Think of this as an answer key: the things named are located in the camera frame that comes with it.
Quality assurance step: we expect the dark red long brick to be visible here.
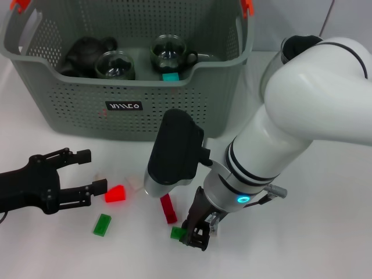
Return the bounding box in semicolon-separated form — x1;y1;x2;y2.
159;194;178;224

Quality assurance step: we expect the glass teapot with black handle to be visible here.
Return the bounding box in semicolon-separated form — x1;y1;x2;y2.
260;34;325;99

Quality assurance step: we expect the glass teacup with black base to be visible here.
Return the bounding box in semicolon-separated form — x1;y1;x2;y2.
94;49;137;81
149;34;199;76

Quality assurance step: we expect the orange bin handle clip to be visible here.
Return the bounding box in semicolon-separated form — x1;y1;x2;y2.
10;0;31;14
241;0;255;19

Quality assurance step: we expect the dark clay teapot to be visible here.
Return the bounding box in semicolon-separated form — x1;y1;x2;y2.
62;36;119;78

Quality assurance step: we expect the right arm gripper cable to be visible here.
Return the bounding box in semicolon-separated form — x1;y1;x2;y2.
208;183;288;238

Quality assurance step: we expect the grey perforated storage bin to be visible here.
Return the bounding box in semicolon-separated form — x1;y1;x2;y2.
0;0;256;142

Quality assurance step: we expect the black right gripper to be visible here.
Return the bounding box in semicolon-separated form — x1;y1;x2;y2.
179;185;230;252

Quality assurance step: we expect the red building brick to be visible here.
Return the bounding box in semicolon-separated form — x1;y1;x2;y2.
104;185;128;204

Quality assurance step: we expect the green building brick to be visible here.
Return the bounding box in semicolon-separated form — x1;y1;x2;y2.
170;226;188;241
92;213;113;237

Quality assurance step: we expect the right wrist camera housing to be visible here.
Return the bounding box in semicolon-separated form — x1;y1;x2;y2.
144;109;212;199

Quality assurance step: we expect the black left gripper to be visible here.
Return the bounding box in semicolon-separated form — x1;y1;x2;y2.
0;146;109;215

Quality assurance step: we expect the thin grey background cable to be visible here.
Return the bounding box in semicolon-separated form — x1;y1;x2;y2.
319;0;335;36

